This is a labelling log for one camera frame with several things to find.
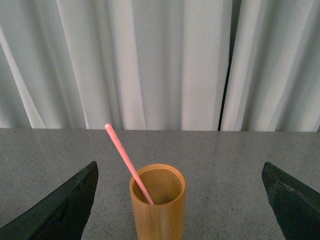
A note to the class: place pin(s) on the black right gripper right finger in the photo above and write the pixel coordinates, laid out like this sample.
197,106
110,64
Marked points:
295,205

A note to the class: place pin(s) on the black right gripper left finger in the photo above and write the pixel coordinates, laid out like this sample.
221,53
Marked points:
62,215

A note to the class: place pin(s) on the pink chopstick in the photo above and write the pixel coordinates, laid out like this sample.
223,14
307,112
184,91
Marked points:
117,143

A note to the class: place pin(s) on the bamboo chopstick holder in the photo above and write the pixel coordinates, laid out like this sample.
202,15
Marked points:
167,187

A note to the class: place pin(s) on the white curtain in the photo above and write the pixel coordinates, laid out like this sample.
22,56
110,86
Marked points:
192,65

